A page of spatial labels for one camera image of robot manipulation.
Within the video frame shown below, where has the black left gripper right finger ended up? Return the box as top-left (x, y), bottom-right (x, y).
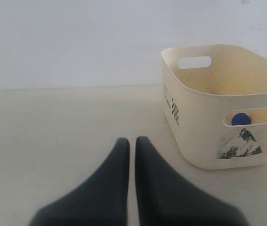
top-left (135, 137), bottom-right (244, 226)

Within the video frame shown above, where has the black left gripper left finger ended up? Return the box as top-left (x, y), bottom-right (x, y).
top-left (29, 138), bottom-right (130, 226)

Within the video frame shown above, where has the blue-capped clear tube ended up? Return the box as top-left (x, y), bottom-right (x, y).
top-left (231, 113), bottom-right (251, 126)

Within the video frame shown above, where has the small cream plastic bin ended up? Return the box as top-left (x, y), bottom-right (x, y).
top-left (161, 44), bottom-right (267, 170)

